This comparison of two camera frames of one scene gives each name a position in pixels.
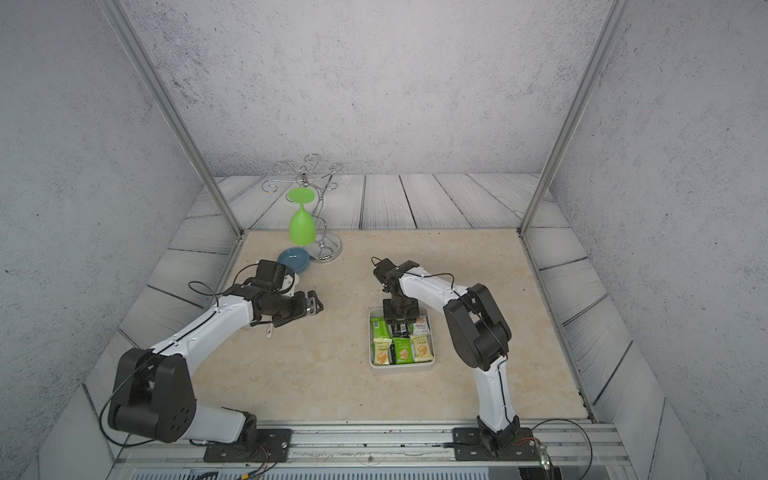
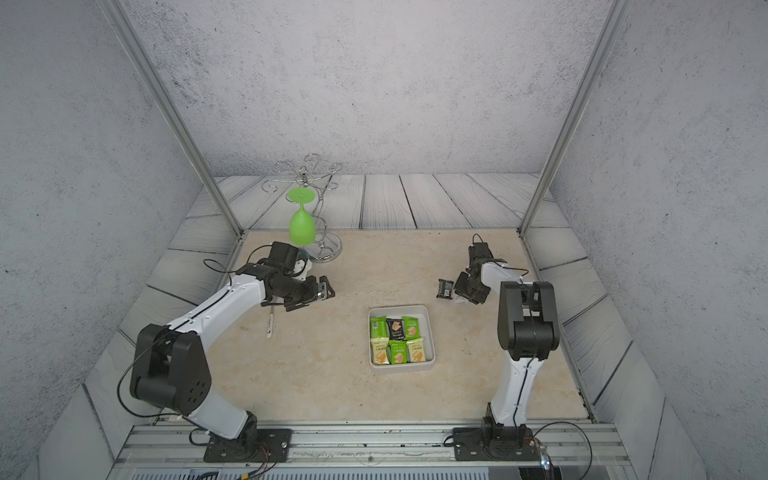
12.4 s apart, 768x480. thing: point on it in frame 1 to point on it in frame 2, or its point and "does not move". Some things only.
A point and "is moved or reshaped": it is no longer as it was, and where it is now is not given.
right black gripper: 410,317 to 460,288
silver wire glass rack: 310,175 does not move
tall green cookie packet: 379,329 does not move
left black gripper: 303,309 to 313,293
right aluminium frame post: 615,13 does not move
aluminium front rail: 577,449 does not move
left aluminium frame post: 155,79 does not move
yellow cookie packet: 381,351 does not move
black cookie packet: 401,330 is moved or reshaped
